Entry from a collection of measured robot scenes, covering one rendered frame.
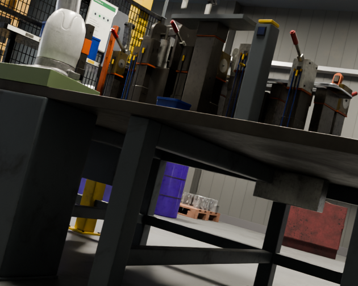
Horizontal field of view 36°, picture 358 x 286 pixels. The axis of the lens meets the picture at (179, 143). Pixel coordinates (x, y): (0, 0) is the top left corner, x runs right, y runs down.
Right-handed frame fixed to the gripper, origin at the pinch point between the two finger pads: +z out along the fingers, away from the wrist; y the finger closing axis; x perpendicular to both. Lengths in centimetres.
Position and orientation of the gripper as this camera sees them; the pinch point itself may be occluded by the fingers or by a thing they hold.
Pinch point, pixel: (195, 11)
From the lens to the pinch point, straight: 243.8
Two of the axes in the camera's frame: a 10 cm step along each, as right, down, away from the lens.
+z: -2.4, 9.7, -0.6
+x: -6.3, -1.0, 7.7
